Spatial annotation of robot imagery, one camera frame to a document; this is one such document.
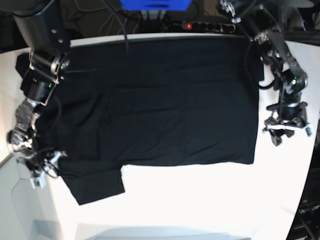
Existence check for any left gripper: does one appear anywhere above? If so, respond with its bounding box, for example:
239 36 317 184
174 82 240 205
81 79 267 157
263 101 311 147

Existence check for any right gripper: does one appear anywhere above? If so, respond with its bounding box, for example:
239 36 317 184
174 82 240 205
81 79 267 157
16 149 68 179

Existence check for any black T-shirt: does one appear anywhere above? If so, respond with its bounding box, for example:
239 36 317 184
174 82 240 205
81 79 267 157
14 37 265 206

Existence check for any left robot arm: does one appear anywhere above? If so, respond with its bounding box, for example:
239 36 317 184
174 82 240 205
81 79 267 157
218 0 312 147

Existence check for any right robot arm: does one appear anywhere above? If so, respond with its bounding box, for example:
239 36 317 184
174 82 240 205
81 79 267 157
0 0 71 182

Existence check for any black equipment rack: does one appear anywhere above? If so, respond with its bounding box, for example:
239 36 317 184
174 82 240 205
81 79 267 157
289 142 320 240

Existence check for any black power strip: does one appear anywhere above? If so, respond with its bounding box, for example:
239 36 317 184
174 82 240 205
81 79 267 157
163 21 236 34

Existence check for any blue plastic bin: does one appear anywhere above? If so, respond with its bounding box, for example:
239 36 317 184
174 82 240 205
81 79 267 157
120 0 192 11

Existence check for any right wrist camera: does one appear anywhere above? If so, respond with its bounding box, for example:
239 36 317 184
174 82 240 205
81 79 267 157
30 175 47 189

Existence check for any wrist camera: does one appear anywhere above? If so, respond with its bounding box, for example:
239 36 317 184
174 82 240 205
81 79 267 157
305 125 312 137
30 175 47 189

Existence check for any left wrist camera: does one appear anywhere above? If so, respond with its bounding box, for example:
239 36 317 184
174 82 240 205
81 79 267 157
305 125 312 137

